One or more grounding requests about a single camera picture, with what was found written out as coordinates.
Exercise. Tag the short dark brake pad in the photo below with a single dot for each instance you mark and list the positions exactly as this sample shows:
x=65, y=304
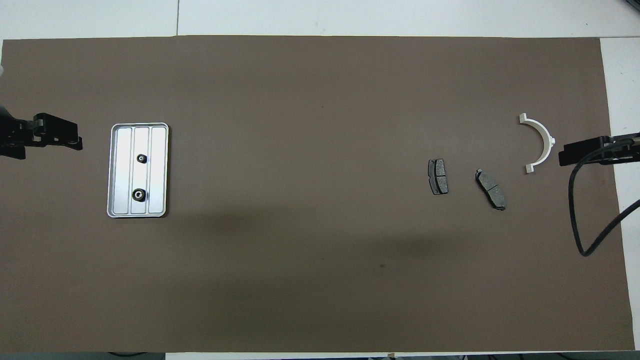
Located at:
x=437, y=176

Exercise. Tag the long dark brake pad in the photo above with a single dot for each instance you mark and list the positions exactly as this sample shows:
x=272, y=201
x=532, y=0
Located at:
x=490, y=189

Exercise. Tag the white semicircular bracket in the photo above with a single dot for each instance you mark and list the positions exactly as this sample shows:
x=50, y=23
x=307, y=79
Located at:
x=546, y=134

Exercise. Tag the small black bearing gear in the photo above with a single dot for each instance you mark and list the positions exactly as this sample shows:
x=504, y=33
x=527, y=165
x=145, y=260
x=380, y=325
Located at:
x=142, y=158

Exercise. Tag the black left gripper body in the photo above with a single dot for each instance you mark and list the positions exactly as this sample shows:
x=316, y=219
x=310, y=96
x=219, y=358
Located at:
x=12, y=135

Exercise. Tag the silver metal tray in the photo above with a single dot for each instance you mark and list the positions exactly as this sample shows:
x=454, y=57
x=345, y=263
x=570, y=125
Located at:
x=157, y=170

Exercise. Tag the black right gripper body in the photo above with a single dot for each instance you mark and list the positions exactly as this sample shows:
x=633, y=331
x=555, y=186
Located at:
x=630, y=157

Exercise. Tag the brown table mat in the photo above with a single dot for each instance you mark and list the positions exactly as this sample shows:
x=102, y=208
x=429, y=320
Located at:
x=320, y=250

